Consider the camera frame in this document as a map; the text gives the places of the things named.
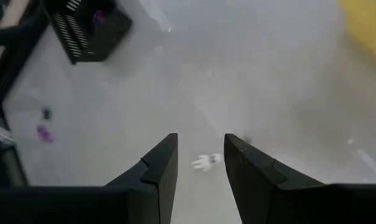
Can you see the yellow plastic basket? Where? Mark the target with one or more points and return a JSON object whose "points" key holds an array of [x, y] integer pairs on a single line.
{"points": [[368, 25]]}

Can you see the white skeleton figure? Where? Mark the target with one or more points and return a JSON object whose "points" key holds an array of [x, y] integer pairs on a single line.
{"points": [[206, 161]]}

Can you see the black plastic spider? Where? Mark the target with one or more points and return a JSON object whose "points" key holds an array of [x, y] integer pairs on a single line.
{"points": [[46, 114], [247, 140]]}

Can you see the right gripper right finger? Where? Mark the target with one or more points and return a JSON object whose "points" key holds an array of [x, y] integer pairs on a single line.
{"points": [[250, 171]]}

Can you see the purple translucent witch hat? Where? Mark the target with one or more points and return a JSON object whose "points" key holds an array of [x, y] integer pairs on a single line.
{"points": [[44, 133]]}

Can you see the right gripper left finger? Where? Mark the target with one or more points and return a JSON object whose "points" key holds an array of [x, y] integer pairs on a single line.
{"points": [[161, 169]]}

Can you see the black plastic basket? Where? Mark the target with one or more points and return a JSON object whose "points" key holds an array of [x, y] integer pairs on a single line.
{"points": [[107, 40]]}

